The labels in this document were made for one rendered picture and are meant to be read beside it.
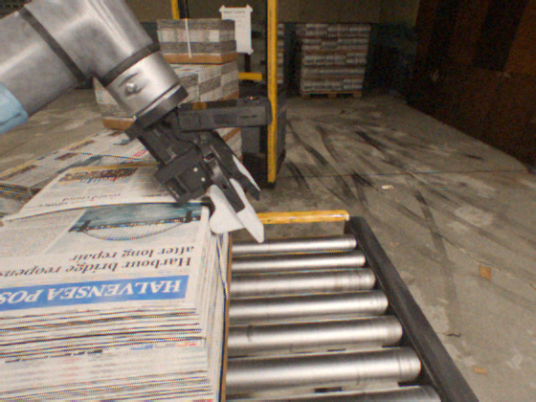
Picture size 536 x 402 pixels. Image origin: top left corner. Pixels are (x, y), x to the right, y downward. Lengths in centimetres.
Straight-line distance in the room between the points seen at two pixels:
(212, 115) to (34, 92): 17
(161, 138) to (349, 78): 627
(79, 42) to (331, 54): 615
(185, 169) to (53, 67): 16
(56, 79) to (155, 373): 32
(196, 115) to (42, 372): 32
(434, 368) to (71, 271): 51
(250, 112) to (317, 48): 600
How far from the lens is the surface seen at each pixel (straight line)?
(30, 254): 45
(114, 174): 61
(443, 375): 59
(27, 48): 38
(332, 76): 651
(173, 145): 41
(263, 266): 71
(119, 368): 41
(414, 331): 63
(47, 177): 125
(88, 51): 39
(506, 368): 179
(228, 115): 39
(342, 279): 69
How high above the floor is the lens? 125
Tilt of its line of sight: 29 degrees down
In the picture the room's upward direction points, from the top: straight up
